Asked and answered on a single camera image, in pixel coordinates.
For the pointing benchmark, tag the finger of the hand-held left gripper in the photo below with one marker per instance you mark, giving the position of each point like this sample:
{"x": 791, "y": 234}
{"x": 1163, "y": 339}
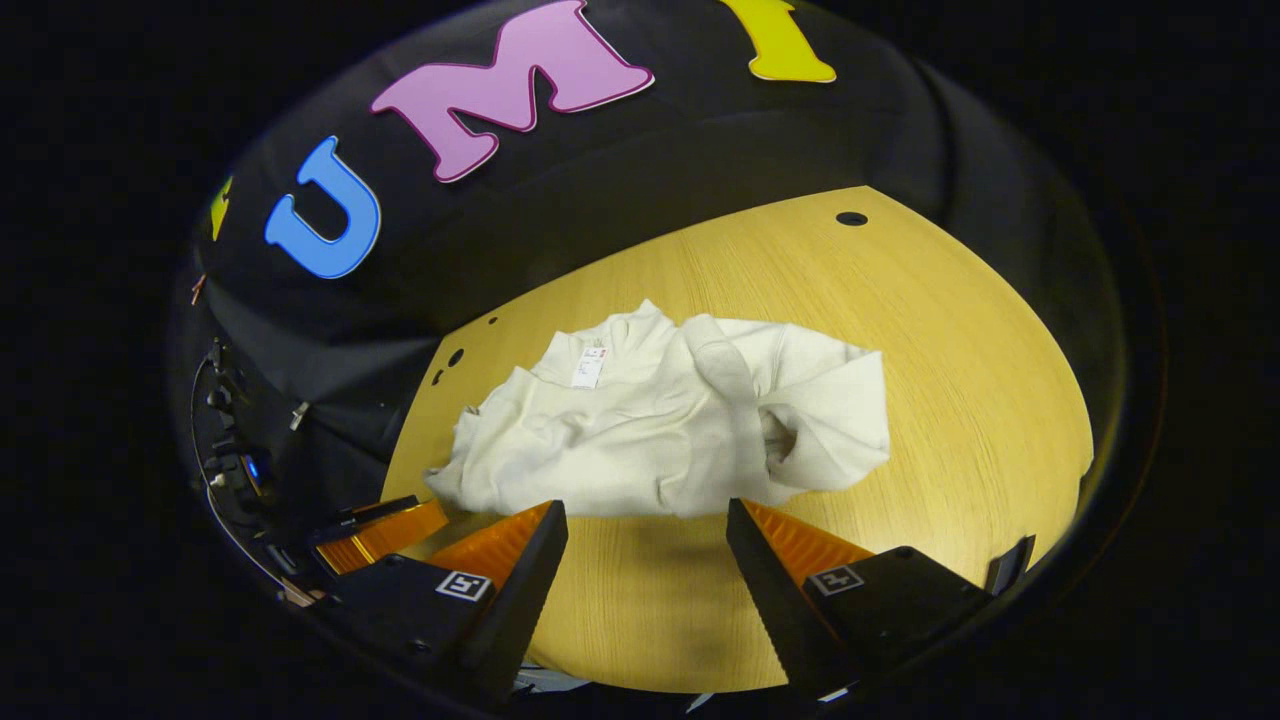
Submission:
{"x": 390, "y": 535}

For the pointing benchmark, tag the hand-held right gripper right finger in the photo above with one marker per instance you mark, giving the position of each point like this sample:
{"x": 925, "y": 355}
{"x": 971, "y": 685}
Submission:
{"x": 775, "y": 600}

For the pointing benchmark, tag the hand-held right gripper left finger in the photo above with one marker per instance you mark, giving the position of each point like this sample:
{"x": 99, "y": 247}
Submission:
{"x": 530, "y": 600}

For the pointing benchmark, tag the cream sweatshirt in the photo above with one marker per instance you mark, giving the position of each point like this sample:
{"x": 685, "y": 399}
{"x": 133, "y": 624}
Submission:
{"x": 650, "y": 430}

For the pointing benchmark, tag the small white clip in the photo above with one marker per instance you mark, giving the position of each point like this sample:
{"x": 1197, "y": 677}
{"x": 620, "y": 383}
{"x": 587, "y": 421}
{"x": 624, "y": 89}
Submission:
{"x": 299, "y": 416}

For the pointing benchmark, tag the small orange clip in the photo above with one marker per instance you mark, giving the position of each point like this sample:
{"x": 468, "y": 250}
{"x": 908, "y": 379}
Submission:
{"x": 198, "y": 290}

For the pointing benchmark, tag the black flat box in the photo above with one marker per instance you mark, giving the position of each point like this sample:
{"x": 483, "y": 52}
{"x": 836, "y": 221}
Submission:
{"x": 1010, "y": 568}

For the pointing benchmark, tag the white paper garment tag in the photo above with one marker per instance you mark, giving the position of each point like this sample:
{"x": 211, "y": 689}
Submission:
{"x": 589, "y": 367}

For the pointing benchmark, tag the black backdrop cloth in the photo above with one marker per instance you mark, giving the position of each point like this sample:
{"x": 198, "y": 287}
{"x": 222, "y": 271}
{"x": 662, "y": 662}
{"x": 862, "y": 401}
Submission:
{"x": 650, "y": 150}

